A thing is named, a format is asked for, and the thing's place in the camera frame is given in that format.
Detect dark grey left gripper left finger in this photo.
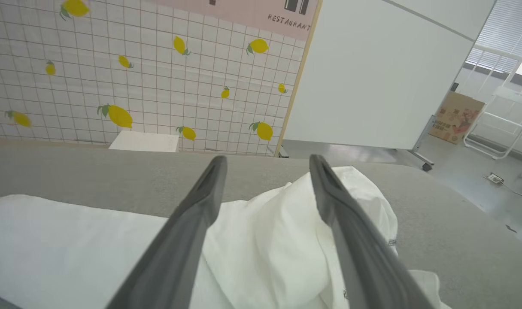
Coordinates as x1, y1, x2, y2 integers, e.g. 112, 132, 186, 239
106, 155, 228, 309

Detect white window blinds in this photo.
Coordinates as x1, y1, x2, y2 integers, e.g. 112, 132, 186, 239
466, 0, 522, 73

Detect lemon print tiled backdrop panel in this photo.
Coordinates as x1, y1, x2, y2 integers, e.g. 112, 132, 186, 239
0, 0, 322, 158

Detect printed cardboard box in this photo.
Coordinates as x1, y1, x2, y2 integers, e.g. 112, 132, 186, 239
428, 91, 486, 145

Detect white metal rack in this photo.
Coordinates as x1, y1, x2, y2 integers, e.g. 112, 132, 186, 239
463, 45, 522, 179

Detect flat white box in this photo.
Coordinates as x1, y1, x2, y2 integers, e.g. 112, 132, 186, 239
109, 130, 180, 153

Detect white garment with grey stitching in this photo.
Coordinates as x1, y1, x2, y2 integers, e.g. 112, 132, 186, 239
0, 165, 452, 309

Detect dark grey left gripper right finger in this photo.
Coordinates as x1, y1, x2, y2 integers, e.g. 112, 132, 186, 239
309, 154, 436, 309

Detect white partition board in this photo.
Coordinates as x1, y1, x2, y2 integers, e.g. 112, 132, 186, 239
282, 0, 497, 151

